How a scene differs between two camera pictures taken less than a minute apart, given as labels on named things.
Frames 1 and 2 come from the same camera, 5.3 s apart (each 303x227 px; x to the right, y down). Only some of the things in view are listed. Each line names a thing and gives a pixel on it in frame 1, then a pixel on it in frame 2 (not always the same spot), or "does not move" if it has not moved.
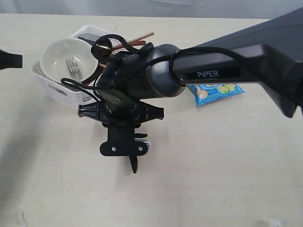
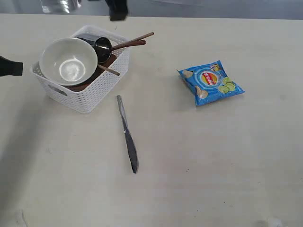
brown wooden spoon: x=121 y=46 does not move
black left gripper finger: x=9 y=60 → x=8 y=67
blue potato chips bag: x=206 y=93 does not move
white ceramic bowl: x=68 y=57 does not move
